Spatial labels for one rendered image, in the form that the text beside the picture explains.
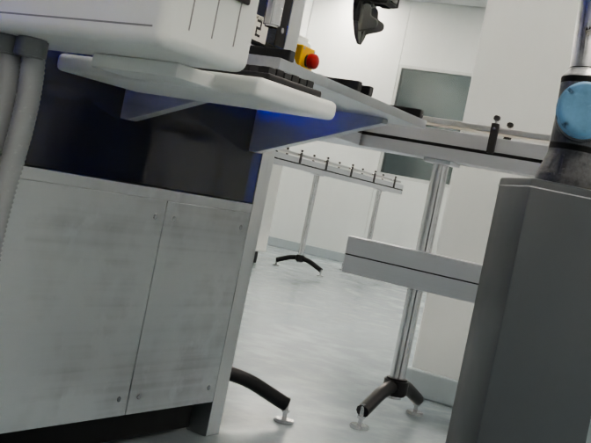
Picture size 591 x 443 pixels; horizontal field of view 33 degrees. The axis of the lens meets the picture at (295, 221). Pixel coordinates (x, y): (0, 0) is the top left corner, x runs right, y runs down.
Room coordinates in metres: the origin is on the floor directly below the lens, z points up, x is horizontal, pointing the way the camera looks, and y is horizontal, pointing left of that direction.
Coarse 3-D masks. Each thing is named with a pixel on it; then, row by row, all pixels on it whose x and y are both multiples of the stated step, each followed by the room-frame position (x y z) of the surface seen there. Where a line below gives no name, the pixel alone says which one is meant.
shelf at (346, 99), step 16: (256, 64) 1.81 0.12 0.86; (272, 64) 1.79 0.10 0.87; (288, 64) 1.81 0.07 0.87; (320, 80) 1.92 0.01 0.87; (336, 96) 2.05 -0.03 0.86; (352, 96) 2.04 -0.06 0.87; (368, 96) 2.11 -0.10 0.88; (352, 112) 2.34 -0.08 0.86; (368, 112) 2.25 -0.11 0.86; (384, 112) 2.19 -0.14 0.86; (400, 112) 2.26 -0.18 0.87
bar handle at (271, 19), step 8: (272, 0) 1.46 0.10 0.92; (280, 0) 1.46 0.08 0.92; (272, 8) 1.46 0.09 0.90; (280, 8) 1.46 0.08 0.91; (264, 16) 1.47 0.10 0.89; (272, 16) 1.46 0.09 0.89; (280, 16) 1.46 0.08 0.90; (264, 24) 1.47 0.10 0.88; (272, 24) 1.46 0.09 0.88; (280, 24) 1.47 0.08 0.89
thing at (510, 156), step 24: (432, 120) 3.18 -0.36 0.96; (360, 144) 3.27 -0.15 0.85; (384, 144) 3.23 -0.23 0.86; (408, 144) 3.19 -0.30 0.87; (432, 144) 3.15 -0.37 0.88; (456, 144) 3.11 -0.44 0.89; (480, 144) 3.07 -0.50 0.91; (504, 144) 3.04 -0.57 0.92; (528, 144) 3.00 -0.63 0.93; (480, 168) 3.18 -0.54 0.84; (504, 168) 3.03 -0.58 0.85; (528, 168) 3.00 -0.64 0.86
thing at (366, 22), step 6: (366, 6) 2.35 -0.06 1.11; (366, 12) 2.35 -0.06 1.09; (360, 18) 2.35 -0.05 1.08; (366, 18) 2.35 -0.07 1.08; (372, 18) 2.34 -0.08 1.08; (354, 24) 2.35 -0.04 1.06; (360, 24) 2.35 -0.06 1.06; (366, 24) 2.35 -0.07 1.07; (372, 24) 2.34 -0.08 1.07; (354, 30) 2.36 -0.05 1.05; (360, 30) 2.36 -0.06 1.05; (366, 30) 2.35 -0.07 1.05; (354, 36) 2.37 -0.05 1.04; (360, 36) 2.37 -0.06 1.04; (360, 42) 2.37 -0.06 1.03
